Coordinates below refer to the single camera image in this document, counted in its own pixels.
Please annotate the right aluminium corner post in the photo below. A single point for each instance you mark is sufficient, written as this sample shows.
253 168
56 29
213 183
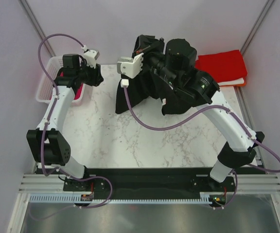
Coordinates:
257 25

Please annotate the white plastic basket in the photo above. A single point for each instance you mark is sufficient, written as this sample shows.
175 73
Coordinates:
45 88

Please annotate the aluminium front frame rail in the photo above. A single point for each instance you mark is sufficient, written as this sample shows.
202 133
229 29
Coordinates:
247 184

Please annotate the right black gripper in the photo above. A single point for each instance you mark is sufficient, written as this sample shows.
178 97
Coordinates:
148 45

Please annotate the red folded t shirt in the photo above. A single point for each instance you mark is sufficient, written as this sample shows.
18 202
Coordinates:
224 66

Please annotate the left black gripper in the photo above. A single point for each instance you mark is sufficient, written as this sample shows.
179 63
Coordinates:
97 78

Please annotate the white slotted cable duct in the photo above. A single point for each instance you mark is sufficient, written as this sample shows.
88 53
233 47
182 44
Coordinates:
81 199

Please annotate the left aluminium corner post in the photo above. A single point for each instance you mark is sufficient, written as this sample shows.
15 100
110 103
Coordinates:
36 25

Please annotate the black t shirt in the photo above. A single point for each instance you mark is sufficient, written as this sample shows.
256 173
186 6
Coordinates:
175 80

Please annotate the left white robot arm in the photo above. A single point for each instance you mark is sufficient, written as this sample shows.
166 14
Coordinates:
46 142

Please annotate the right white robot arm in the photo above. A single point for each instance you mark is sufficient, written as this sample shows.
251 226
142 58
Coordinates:
241 141

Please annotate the right aluminium side rail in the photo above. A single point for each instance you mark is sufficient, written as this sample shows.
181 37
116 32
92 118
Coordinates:
246 113

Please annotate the aluminium corner post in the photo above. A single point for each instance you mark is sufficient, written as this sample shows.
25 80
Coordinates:
36 25
257 25

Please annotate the pink t shirt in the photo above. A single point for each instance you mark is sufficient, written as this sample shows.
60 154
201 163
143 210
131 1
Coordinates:
79 93

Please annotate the orange folded t shirt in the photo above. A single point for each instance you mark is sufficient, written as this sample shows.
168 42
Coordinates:
243 83

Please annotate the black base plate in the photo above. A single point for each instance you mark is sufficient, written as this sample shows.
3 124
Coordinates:
192 179

